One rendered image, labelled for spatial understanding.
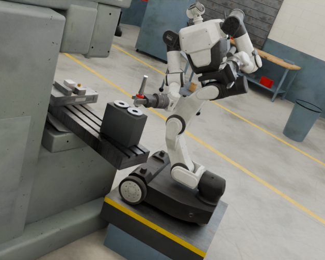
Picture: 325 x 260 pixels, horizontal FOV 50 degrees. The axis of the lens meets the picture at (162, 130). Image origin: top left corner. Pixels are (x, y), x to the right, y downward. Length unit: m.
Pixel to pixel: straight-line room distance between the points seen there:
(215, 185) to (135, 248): 0.71
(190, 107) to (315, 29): 7.19
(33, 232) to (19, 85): 1.05
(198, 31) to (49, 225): 1.57
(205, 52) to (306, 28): 7.28
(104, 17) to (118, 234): 1.47
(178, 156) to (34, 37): 1.28
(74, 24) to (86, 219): 1.36
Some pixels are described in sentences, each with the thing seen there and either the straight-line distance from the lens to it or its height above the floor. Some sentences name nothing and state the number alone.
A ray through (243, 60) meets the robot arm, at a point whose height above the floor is 1.60.
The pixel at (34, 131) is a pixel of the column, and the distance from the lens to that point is 1.94.
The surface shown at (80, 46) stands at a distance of 2.01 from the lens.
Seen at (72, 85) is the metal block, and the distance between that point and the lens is 2.36.
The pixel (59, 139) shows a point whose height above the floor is 0.83.
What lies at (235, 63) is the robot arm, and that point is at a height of 1.58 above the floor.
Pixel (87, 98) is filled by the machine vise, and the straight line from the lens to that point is 2.43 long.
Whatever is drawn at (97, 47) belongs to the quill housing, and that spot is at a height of 1.38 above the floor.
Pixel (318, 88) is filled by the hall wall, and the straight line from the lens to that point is 9.22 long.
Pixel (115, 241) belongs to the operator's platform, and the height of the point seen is 0.09.
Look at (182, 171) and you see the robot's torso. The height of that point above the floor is 0.72.
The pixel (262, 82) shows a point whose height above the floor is 0.28.
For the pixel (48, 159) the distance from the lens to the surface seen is 2.21.
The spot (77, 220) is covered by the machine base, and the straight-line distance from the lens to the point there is 2.58.
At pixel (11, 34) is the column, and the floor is 1.45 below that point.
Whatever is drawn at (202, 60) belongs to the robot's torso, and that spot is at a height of 1.48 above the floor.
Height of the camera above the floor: 1.89
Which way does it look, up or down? 23 degrees down
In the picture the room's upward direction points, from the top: 20 degrees clockwise
